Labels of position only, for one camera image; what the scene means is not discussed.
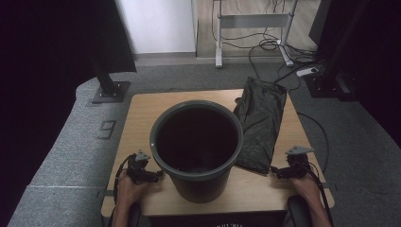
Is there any person's right hand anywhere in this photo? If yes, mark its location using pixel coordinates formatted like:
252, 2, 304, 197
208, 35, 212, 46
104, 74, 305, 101
289, 173, 323, 202

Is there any black chair armrest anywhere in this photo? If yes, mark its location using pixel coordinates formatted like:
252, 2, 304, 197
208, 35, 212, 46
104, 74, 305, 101
287, 195, 314, 227
127, 201, 144, 227

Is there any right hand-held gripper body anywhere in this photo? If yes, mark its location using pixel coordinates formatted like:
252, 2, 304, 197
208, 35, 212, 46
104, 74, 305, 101
284, 145, 316, 180

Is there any thin black floor cable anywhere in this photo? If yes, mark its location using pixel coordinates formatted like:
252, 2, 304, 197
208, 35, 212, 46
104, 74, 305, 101
296, 111, 331, 175

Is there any black metal stand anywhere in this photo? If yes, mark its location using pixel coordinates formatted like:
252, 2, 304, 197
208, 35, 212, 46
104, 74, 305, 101
89, 55, 131, 105
304, 0, 371, 102

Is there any black curtain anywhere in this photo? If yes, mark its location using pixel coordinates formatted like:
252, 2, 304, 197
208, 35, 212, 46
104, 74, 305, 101
308, 0, 401, 149
0, 0, 138, 221

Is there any grey bin rim ring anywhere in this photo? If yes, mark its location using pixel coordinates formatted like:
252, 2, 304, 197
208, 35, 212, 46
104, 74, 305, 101
148, 99, 244, 183

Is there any black garbage bag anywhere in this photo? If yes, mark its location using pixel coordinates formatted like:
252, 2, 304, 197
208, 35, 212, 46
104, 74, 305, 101
232, 76, 288, 175

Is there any person's left hand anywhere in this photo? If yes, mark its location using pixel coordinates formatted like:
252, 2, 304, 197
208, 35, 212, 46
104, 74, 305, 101
115, 169, 150, 207

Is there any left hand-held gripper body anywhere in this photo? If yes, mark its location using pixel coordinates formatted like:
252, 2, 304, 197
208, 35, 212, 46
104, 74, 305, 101
126, 149, 159, 185

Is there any white power strip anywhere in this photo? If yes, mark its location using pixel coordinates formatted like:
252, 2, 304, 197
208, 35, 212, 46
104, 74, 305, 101
295, 66, 320, 78

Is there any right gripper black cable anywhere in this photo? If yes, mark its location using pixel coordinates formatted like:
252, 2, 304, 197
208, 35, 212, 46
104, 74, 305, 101
296, 160, 335, 227

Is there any white metal desk frame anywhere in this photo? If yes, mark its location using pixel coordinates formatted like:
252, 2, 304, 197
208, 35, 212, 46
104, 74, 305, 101
212, 0, 299, 69

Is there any dark grey plastic bin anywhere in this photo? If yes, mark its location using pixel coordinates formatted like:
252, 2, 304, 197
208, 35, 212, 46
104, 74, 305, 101
148, 99, 244, 204

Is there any tangle of black floor cables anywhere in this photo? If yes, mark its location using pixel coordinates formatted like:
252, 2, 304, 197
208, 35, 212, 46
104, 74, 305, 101
210, 0, 320, 90

